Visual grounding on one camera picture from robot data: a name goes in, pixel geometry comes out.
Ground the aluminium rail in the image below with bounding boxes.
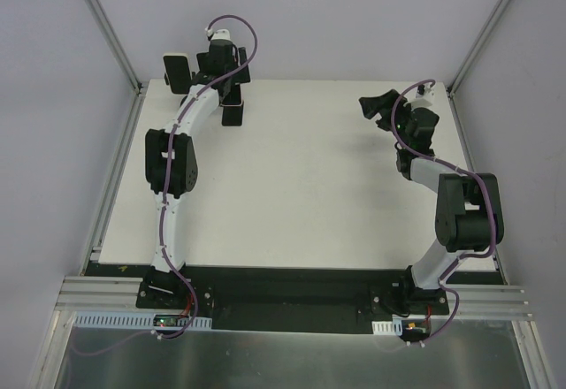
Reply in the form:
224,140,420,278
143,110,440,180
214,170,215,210
449,285,534,321
55,276,142,311

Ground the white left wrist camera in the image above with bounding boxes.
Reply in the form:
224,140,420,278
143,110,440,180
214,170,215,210
205,28,232,42

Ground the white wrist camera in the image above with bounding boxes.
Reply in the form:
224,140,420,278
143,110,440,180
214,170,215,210
410,83,436,109
205,28,232,42

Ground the aluminium rail left side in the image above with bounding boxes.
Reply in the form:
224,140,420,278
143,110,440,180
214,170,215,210
55,276,142,311

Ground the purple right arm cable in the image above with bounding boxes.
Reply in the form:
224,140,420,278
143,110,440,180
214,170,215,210
391,80,499,348

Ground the aluminium frame post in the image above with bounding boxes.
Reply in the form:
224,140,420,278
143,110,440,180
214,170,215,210
84,0,143,94
447,0,514,99

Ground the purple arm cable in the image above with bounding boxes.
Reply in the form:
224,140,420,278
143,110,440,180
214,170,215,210
391,80,499,348
158,16,260,341

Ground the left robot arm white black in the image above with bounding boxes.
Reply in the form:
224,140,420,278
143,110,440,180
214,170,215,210
136,30,251,309

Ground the phone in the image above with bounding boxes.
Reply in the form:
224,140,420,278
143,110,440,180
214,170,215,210
163,53,192,95
220,85,244,126

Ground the black round-base phone stand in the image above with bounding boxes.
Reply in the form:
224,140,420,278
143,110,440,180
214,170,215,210
164,71,194,103

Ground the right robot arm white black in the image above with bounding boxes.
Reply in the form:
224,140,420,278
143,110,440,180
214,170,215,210
359,83,504,317

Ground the white cable duct right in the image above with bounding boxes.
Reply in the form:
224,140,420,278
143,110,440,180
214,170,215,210
371,317,431,337

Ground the aluminium frame post right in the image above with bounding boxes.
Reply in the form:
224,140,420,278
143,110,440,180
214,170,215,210
447,0,514,99

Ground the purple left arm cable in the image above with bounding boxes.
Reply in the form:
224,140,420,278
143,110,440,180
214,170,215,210
158,16,260,341

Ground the aluminium frame post left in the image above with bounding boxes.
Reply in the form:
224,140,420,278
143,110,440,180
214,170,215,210
84,0,143,94

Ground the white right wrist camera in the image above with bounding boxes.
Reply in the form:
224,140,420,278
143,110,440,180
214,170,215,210
410,83,436,109

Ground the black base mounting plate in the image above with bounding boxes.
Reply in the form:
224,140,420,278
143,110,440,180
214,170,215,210
136,266,449,334

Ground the aluminium rail right side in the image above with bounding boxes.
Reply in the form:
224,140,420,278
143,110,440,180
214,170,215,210
449,285,534,321

